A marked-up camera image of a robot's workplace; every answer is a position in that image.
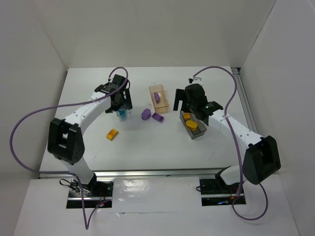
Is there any purple oval lego piece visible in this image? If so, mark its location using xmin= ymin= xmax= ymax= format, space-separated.
xmin=141 ymin=109 xmax=151 ymax=120

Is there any aluminium rail front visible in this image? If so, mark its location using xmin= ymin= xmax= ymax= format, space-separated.
xmin=38 ymin=168 xmax=232 ymax=179

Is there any yellow oval lego piece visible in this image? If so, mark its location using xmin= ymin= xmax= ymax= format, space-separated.
xmin=186 ymin=120 xmax=198 ymax=131

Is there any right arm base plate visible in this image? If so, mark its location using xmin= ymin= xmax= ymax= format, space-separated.
xmin=195 ymin=179 xmax=246 ymax=207

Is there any aluminium rail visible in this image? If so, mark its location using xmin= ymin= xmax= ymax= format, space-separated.
xmin=231 ymin=67 xmax=257 ymax=133
xmin=38 ymin=168 xmax=232 ymax=179

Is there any dark smoky plastic container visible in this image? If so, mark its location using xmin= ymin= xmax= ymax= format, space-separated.
xmin=180 ymin=111 xmax=207 ymax=140

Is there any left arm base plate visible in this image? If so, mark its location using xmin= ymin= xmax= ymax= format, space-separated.
xmin=59 ymin=178 xmax=114 ymax=209

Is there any purple lego brick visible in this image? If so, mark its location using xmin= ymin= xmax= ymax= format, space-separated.
xmin=152 ymin=113 xmax=164 ymax=123
xmin=154 ymin=92 xmax=160 ymax=104

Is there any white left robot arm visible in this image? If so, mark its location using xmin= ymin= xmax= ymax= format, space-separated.
xmin=47 ymin=74 xmax=132 ymax=192

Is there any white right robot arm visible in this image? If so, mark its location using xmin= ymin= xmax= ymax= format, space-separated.
xmin=173 ymin=84 xmax=281 ymax=185

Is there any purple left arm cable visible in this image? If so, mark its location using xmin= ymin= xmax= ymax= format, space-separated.
xmin=9 ymin=66 xmax=131 ymax=231

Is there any orange translucent plastic container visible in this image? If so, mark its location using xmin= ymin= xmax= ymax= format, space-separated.
xmin=149 ymin=85 xmax=169 ymax=114

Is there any long teal lego brick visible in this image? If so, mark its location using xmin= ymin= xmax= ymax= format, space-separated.
xmin=117 ymin=110 xmax=127 ymax=122

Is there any clear plastic container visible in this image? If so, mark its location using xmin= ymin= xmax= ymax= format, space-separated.
xmin=116 ymin=108 xmax=131 ymax=122

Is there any aluminium rail right side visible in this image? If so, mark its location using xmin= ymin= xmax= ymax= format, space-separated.
xmin=231 ymin=67 xmax=257 ymax=133

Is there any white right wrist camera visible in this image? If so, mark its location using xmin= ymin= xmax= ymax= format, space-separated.
xmin=189 ymin=77 xmax=202 ymax=84

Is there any yellow curved lego brick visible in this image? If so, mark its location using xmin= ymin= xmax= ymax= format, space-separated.
xmin=106 ymin=129 xmax=119 ymax=141

